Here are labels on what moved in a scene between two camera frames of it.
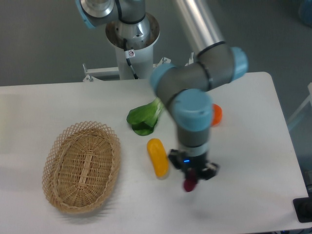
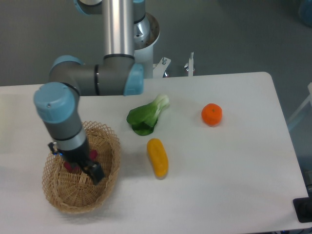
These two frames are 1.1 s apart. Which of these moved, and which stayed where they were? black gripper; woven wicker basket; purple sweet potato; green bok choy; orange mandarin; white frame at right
Moved: purple sweet potato; black gripper
Stayed: orange mandarin; white frame at right; green bok choy; woven wicker basket
